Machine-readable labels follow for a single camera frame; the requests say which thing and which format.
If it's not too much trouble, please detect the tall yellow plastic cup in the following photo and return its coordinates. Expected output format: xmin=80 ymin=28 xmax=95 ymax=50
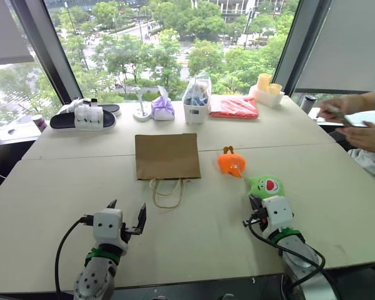
xmin=257 ymin=73 xmax=273 ymax=92

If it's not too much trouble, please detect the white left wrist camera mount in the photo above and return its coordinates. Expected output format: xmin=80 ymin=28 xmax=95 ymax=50
xmin=92 ymin=208 xmax=129 ymax=252

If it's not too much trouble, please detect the white basket with plastic bag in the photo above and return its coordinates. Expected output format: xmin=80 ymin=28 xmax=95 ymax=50
xmin=182 ymin=71 xmax=213 ymax=124

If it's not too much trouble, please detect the dark window frame post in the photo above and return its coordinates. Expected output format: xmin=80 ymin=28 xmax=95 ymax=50
xmin=272 ymin=0 xmax=334 ymax=98
xmin=9 ymin=0 xmax=84 ymax=104

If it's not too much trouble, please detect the orange plush toy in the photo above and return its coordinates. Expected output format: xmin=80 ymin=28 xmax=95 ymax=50
xmin=217 ymin=146 xmax=247 ymax=179

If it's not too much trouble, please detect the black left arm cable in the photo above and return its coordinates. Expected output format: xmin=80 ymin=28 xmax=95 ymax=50
xmin=54 ymin=214 xmax=95 ymax=300

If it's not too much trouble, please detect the white stand with round base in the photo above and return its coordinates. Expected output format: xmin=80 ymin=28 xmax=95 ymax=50
xmin=132 ymin=86 xmax=153 ymax=123

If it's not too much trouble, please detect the grey pen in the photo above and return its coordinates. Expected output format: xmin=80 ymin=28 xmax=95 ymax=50
xmin=326 ymin=104 xmax=354 ymax=127

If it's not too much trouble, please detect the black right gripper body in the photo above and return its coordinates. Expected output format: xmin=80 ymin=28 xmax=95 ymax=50
xmin=252 ymin=206 xmax=270 ymax=231

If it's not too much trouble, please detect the brown paper bag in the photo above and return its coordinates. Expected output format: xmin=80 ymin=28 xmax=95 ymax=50
xmin=134 ymin=132 xmax=203 ymax=210

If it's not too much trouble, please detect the person's right hand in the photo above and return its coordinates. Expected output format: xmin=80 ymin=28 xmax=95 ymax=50
xmin=316 ymin=92 xmax=375 ymax=122

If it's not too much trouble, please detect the black and white slipper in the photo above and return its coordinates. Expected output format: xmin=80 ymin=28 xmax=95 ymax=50
xmin=49 ymin=104 xmax=118 ymax=131
xmin=61 ymin=97 xmax=122 ymax=117

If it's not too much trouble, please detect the grey cylindrical bottle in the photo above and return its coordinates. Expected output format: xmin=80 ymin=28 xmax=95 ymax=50
xmin=301 ymin=94 xmax=318 ymax=114

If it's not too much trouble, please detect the person's left hand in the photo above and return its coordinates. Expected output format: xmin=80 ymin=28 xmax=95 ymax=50
xmin=335 ymin=121 xmax=375 ymax=156

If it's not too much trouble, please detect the white cup with pink label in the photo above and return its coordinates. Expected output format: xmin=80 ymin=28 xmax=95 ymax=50
xmin=31 ymin=114 xmax=48 ymax=133

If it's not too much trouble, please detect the purple tied bag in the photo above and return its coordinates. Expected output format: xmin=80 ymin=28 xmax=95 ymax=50
xmin=151 ymin=85 xmax=176 ymax=121

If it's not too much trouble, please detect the red plastic packet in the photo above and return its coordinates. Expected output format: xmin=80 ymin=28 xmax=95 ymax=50
xmin=209 ymin=96 xmax=260 ymax=120

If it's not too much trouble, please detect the short yellow plastic cup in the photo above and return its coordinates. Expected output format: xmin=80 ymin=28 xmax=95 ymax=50
xmin=267 ymin=82 xmax=283 ymax=97

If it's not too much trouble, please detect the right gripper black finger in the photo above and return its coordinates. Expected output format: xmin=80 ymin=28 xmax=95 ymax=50
xmin=248 ymin=194 xmax=263 ymax=216

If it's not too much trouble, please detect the white rectangular tray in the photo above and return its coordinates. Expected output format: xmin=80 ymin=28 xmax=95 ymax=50
xmin=248 ymin=83 xmax=285 ymax=109

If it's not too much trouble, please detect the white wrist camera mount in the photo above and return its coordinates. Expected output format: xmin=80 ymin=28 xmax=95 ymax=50
xmin=261 ymin=196 xmax=296 ymax=234
xmin=92 ymin=208 xmax=129 ymax=252

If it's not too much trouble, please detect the green plush toy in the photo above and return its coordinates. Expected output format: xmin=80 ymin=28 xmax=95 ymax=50
xmin=246 ymin=174 xmax=286 ymax=201

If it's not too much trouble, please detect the grey roller blind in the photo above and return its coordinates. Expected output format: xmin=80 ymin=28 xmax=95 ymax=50
xmin=0 ymin=0 xmax=36 ymax=67
xmin=294 ymin=0 xmax=375 ymax=94

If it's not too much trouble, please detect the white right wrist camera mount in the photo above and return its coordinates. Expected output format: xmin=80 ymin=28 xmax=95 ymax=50
xmin=261 ymin=196 xmax=296 ymax=234

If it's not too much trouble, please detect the person's grey clothing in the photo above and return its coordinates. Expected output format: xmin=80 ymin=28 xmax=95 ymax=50
xmin=347 ymin=83 xmax=375 ymax=190

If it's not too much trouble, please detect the white paper notebook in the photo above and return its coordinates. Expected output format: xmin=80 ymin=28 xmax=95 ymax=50
xmin=308 ymin=109 xmax=375 ymax=128

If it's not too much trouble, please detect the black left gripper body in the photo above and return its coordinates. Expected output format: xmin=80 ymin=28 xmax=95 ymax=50
xmin=121 ymin=222 xmax=144 ymax=244

